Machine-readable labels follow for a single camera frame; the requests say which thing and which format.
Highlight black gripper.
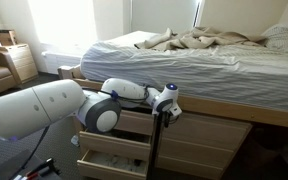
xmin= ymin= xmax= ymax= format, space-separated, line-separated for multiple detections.
xmin=163 ymin=112 xmax=172 ymax=130

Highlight black stand pole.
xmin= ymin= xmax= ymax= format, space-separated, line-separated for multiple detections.
xmin=146 ymin=111 xmax=167 ymax=180

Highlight mattress with grey striped sheet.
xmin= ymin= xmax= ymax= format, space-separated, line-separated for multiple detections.
xmin=79 ymin=30 xmax=288 ymax=116

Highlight small grey items in drawer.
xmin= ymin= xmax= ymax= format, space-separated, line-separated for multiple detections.
xmin=92 ymin=154 xmax=146 ymax=174

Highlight wooden drawer with small items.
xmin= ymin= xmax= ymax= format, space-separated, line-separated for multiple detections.
xmin=76 ymin=148 xmax=151 ymax=180

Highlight beige crumpled blanket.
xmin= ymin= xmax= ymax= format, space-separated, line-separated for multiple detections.
xmin=133 ymin=26 xmax=269 ymax=52

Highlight white scrap on floor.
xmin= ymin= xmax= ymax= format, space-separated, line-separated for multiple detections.
xmin=70 ymin=134 xmax=81 ymax=148

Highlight patterned grey pillow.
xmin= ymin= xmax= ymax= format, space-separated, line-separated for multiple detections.
xmin=260 ymin=22 xmax=288 ymax=53

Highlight small wooden dresser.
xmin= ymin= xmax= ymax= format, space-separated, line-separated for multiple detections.
xmin=0 ymin=42 xmax=39 ymax=85

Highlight cardboard box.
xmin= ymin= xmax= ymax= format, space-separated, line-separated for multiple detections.
xmin=0 ymin=28 xmax=19 ymax=47

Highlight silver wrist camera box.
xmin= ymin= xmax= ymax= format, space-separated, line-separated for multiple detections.
xmin=171 ymin=102 xmax=183 ymax=118

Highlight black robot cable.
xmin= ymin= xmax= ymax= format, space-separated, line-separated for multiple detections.
xmin=99 ymin=84 xmax=151 ymax=105

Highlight light wooden bed frame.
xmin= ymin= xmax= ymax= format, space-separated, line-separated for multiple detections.
xmin=57 ymin=64 xmax=288 ymax=131

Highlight white wall heater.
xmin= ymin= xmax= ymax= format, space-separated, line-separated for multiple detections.
xmin=40 ymin=49 xmax=84 ymax=76

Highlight black clamp with orange handle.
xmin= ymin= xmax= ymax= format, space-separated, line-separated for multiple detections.
xmin=16 ymin=157 xmax=64 ymax=180

